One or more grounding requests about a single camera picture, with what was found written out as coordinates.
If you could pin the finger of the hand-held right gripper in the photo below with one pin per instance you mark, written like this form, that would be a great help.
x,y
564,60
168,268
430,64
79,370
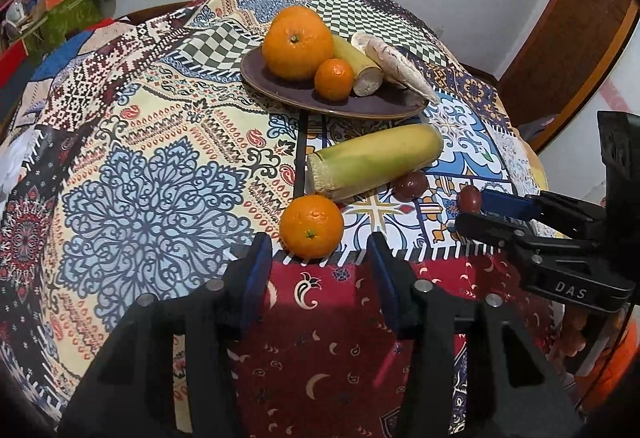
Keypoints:
x,y
505,203
492,230

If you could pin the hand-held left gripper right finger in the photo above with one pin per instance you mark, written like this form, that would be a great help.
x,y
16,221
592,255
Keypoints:
x,y
382,278

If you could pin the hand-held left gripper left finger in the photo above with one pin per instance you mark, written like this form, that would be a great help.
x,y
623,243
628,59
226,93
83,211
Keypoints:
x,y
257,268

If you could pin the dark red grape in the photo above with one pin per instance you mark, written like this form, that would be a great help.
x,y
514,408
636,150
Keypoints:
x,y
411,184
471,198

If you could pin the small orange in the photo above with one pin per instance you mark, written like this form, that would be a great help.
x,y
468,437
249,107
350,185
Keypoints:
x,y
334,79
311,228

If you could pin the dark purple plate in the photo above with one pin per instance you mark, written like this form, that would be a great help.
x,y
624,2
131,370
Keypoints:
x,y
295,91

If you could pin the green sugarcane piece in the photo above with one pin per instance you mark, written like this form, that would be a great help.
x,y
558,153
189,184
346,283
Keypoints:
x,y
357,66
375,163

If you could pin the large orange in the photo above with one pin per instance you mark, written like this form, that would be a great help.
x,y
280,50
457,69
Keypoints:
x,y
298,43

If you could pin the brown wooden door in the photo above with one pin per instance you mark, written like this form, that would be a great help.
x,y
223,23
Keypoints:
x,y
575,43

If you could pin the green storage box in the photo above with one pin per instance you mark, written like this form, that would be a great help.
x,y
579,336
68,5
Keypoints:
x,y
65,21

